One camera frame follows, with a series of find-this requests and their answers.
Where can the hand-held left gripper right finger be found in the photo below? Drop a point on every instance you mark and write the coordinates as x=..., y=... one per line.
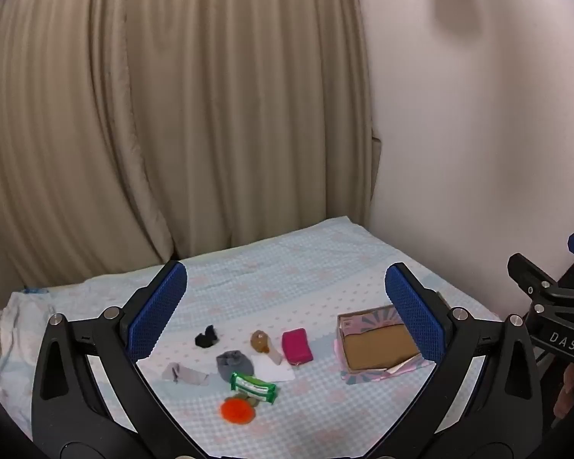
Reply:
x=416, y=315

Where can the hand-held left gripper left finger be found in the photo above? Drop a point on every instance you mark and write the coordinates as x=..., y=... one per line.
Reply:
x=158, y=311

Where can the cardboard box with pink lining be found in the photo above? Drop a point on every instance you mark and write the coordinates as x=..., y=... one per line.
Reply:
x=378, y=349

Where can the black sock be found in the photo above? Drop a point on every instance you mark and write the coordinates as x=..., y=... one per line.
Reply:
x=204, y=339

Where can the light grey sock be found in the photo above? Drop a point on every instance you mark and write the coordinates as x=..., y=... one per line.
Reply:
x=191, y=375

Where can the dark grey plush ball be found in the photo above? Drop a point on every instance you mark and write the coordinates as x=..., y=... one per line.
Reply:
x=232, y=362

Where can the brown plush toy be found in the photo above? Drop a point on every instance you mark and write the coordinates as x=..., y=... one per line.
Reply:
x=259, y=340

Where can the green snack packet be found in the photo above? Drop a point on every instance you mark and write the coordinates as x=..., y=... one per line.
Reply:
x=251, y=387

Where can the pink fabric pouch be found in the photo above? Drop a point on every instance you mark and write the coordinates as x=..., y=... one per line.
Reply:
x=296, y=344

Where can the small olive plush piece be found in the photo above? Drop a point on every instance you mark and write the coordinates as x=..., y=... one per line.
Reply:
x=248, y=398

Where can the orange pom-pom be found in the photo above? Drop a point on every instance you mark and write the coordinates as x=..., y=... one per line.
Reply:
x=237, y=411

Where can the person's right hand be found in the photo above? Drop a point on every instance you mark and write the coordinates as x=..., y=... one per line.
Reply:
x=569, y=392

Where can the white paper sheet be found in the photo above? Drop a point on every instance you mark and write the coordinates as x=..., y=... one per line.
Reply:
x=275, y=373

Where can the light blue checked bed sheet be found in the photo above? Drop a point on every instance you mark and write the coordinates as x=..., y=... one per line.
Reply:
x=292, y=267

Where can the white patterned quilt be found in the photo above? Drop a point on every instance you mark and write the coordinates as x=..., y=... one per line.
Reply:
x=24, y=330

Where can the beige curtain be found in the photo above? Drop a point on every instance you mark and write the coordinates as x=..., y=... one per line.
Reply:
x=172, y=105

